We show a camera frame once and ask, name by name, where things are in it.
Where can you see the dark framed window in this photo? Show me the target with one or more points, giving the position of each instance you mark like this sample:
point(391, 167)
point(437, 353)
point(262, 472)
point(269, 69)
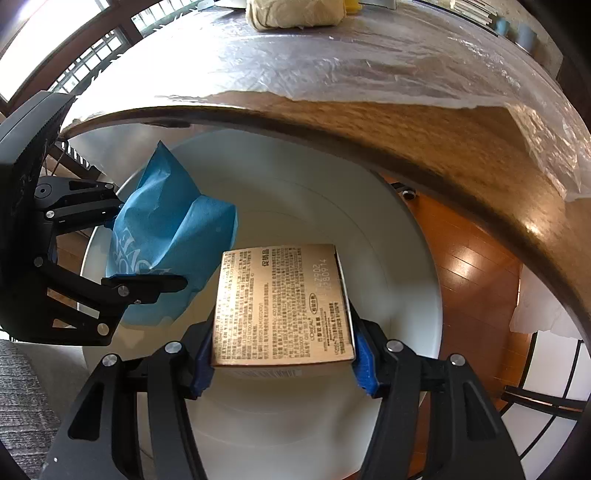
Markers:
point(69, 41)

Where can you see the soft tissue packet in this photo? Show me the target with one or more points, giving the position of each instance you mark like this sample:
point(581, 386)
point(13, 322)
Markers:
point(295, 14)

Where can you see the small yellow cup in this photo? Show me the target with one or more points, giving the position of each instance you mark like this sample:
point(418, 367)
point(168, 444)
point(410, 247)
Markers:
point(352, 5)

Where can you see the small grey cylindrical cup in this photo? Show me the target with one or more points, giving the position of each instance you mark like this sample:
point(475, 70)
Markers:
point(502, 26)

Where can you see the large grey cylindrical cup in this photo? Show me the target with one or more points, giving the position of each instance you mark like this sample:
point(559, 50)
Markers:
point(526, 36)

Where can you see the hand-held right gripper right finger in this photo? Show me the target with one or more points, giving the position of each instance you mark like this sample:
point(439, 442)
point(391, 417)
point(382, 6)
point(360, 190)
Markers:
point(364, 364)

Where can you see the small black round fitting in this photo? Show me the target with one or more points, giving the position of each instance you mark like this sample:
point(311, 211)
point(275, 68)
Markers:
point(409, 194)

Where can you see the stack of books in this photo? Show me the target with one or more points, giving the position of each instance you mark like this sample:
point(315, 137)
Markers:
point(473, 11)

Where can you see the copper printed cardboard box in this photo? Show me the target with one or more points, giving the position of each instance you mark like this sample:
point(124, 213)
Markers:
point(277, 304)

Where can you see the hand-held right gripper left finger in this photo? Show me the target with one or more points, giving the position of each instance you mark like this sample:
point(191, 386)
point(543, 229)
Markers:
point(204, 364)

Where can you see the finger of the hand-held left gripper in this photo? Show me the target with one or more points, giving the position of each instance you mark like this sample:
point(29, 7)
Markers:
point(83, 207)
point(138, 288)

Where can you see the white round bin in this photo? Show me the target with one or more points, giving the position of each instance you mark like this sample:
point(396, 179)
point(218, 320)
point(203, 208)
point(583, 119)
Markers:
point(323, 221)

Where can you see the white panel sliding door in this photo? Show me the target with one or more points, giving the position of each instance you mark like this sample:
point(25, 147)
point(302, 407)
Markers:
point(549, 369)

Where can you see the grey woven seat cushion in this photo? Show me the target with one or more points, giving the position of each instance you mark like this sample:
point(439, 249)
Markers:
point(27, 406)

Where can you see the blue paper packet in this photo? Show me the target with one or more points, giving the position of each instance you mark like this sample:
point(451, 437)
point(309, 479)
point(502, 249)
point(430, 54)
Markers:
point(161, 221)

